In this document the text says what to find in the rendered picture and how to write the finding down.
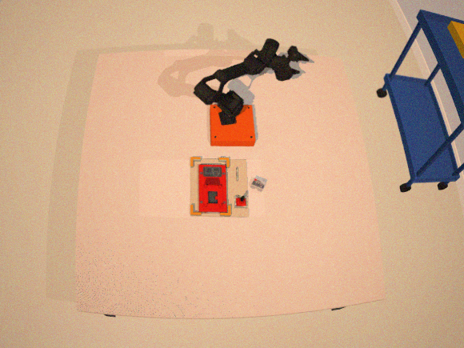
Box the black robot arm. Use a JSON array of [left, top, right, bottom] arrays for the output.
[[194, 38, 293, 125]]

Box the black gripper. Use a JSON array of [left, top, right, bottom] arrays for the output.
[[271, 46, 309, 82]]

